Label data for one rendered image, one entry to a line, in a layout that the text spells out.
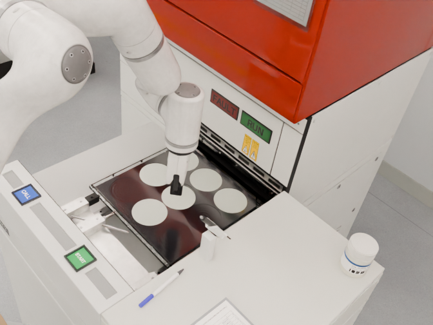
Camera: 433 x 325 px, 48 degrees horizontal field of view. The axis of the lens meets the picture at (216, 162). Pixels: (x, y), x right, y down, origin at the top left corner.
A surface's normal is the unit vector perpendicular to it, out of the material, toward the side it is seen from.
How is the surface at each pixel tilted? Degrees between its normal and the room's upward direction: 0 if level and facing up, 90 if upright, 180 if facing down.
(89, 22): 104
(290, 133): 90
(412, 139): 90
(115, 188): 0
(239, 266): 0
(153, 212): 0
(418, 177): 90
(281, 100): 90
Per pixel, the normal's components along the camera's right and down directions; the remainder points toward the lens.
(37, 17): -0.04, -0.66
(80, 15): -0.14, 0.73
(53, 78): 0.33, 0.66
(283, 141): -0.72, 0.40
